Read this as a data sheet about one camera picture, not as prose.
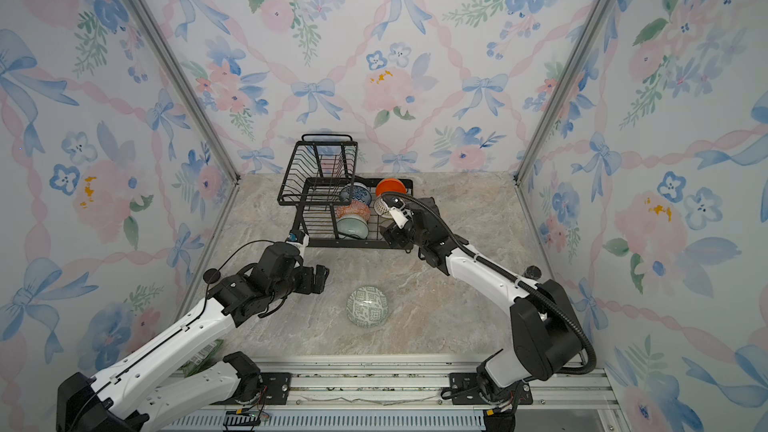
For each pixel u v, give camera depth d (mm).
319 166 1063
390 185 1067
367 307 860
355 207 1065
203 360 489
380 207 1065
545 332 429
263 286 568
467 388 736
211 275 833
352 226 982
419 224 656
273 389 742
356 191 1097
